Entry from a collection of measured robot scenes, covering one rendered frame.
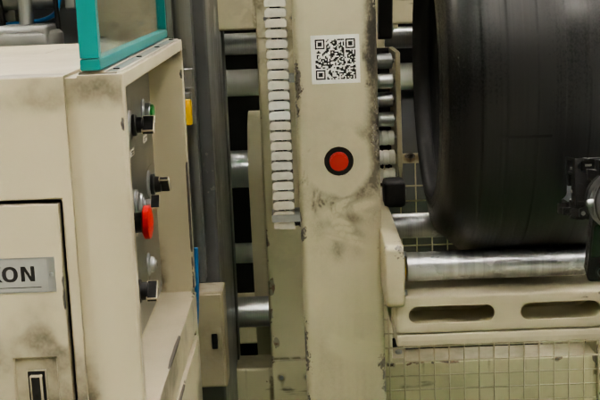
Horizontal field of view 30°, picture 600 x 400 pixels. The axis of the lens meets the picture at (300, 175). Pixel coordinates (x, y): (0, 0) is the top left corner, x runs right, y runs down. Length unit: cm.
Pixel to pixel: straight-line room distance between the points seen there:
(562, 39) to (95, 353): 79
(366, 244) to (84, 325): 74
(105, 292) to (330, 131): 72
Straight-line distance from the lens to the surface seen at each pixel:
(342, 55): 174
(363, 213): 178
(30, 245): 112
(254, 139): 254
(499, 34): 157
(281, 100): 178
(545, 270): 176
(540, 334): 176
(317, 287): 180
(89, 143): 109
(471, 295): 172
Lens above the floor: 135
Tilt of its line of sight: 10 degrees down
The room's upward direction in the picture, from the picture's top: 2 degrees counter-clockwise
